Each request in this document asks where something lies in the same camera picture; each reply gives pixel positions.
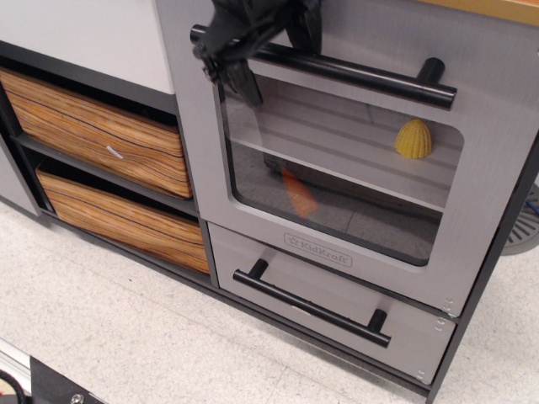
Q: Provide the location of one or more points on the lower wood-grain fabric bin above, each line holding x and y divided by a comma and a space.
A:
100, 210

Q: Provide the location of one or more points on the black oven door handle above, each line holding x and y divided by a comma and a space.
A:
425, 88

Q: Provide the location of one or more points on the grey toy oven door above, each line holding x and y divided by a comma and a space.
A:
463, 161

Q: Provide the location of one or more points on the upper wood-grain fabric bin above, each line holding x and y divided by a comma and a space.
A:
128, 145

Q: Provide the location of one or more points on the black drawer handle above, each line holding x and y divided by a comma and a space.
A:
372, 332

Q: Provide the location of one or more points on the orange toy carrot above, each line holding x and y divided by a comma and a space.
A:
301, 199

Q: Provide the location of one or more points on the grey lower oven drawer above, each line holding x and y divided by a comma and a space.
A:
419, 338

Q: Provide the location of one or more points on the grey round fan base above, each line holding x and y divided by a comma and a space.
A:
524, 234

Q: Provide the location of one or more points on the yellow toy corn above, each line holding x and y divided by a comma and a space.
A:
414, 140

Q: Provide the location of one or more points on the wood-grain fabric bin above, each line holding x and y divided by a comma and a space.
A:
100, 210
128, 145

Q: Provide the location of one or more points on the grey oven rack shelf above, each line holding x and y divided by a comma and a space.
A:
414, 187

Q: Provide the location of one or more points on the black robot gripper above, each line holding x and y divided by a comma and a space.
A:
240, 28

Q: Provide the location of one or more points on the wooden countertop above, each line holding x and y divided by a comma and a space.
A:
525, 12

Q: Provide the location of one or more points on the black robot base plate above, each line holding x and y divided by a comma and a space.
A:
35, 382

